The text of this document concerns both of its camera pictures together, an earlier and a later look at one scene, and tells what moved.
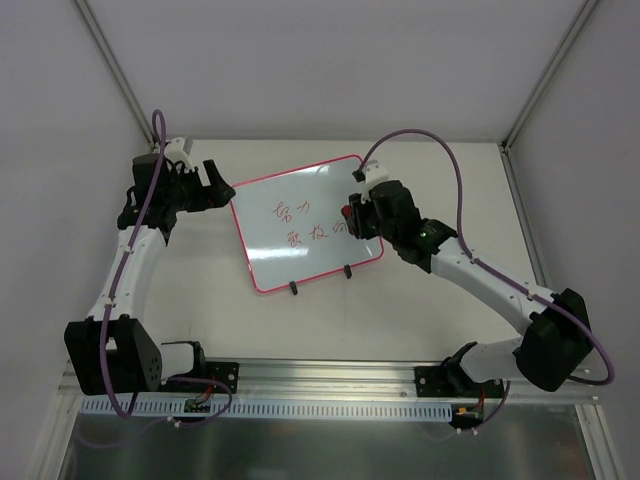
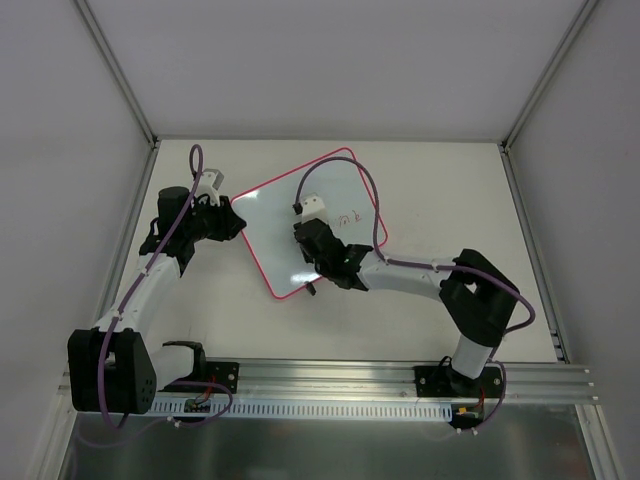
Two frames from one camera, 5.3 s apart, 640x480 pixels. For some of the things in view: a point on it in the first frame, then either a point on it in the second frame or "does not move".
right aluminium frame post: [560, 52] does not move
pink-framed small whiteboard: [292, 224] does not move
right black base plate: [453, 382] does not move
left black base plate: [225, 372] does not move
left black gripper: [201, 184] → [220, 220]
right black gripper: [361, 215] → [310, 239]
